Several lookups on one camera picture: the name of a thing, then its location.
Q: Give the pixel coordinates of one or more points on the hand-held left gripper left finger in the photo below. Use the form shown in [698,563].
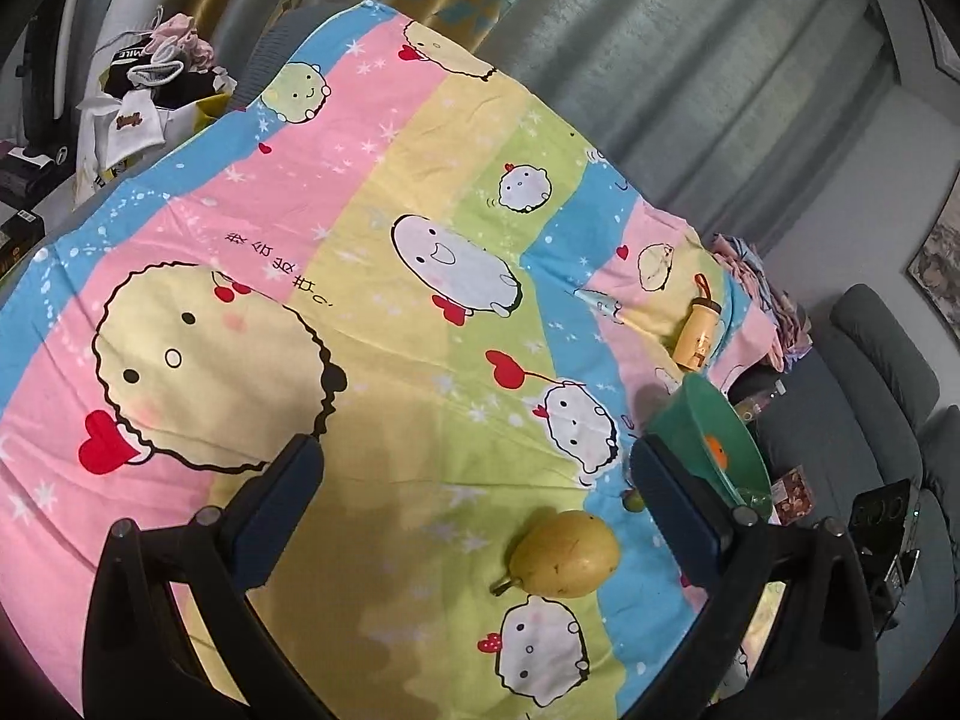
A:
[277,510]

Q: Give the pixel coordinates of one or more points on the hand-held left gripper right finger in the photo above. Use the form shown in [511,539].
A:
[675,514]

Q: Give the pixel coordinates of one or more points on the green plastic bowl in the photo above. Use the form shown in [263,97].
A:
[705,412]

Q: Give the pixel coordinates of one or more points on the yellow-green pear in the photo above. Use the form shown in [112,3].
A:
[562,551]

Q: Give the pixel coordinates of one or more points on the small green fruit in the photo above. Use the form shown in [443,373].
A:
[634,499]

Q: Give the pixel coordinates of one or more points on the yellow-orange citrus fruit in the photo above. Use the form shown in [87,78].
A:
[716,452]

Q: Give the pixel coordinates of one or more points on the red snack packet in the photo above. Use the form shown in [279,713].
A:
[793,496]

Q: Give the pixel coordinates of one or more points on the grey sofa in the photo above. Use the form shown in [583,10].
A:
[862,405]

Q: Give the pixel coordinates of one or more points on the yellow drink bottle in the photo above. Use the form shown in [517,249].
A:
[694,337]

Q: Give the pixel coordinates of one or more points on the pink and blue clothes pile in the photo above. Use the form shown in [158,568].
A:
[765,292]

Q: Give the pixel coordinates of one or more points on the striped cartoon printed blanket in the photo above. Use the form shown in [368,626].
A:
[375,240]

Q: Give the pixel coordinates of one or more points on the dark box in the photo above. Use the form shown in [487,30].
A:
[19,236]
[26,165]

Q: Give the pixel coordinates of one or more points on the mixed clothes pile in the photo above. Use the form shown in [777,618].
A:
[150,82]

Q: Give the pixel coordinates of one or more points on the grey ribbed chair back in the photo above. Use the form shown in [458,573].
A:
[274,41]

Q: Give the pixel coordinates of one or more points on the black upright appliance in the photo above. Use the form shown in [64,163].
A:
[45,52]

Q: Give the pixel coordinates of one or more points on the framed wall picture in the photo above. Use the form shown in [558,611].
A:
[937,262]
[945,37]

